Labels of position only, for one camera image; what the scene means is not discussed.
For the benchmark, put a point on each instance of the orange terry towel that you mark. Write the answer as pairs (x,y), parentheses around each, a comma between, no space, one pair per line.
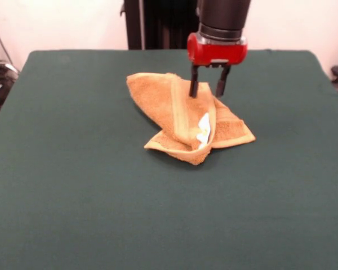
(152,92)

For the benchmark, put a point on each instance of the dark green table cloth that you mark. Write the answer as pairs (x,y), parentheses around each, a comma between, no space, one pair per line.
(73,197)

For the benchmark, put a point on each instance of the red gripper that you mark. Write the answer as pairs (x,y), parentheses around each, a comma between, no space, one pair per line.
(217,52)

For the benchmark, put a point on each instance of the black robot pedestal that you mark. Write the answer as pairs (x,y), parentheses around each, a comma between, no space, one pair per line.
(163,25)

